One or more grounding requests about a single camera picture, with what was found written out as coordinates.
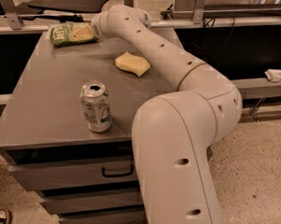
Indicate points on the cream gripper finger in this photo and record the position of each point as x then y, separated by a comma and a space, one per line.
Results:
81, 33

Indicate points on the green jalapeno chip bag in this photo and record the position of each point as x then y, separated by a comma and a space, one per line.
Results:
58, 35

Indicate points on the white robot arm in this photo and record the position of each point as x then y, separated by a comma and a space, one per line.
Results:
172, 132

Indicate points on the yellow sponge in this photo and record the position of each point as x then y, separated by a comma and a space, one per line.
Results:
134, 64

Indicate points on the silver soda can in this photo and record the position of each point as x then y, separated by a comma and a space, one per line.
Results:
95, 106

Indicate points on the grey drawer cabinet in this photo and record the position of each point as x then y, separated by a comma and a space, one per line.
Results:
45, 138

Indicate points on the white crumpled wrapper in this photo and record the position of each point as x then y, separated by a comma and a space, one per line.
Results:
273, 75

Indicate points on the metal railing frame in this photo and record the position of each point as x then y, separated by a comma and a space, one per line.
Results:
213, 17

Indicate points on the black drawer handle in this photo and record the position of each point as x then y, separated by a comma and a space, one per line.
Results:
117, 173

